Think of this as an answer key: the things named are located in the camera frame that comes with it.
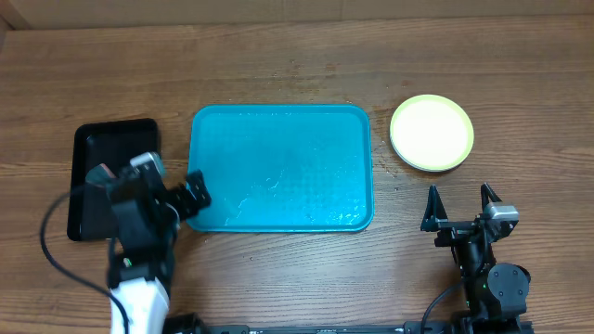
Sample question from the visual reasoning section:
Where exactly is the teal plastic tray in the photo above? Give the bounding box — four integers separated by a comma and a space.
187, 105, 374, 233

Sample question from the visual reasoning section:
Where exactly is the black rectangular water tray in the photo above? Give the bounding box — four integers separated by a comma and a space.
67, 119, 161, 241

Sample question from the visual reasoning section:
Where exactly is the green rimmed yellow plate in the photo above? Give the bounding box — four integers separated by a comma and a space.
389, 95, 474, 173

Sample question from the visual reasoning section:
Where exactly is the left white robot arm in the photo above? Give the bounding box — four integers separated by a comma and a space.
107, 167, 211, 333

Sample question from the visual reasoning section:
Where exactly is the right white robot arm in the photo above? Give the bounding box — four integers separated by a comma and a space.
413, 183, 534, 333

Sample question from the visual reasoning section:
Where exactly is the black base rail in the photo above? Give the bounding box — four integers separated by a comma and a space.
208, 320, 535, 334

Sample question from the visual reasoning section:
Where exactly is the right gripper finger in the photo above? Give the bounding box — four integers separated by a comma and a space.
420, 185, 448, 231
480, 183, 501, 209

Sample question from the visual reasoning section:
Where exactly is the black pink sponge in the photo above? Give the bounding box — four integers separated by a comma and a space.
85, 163, 117, 186

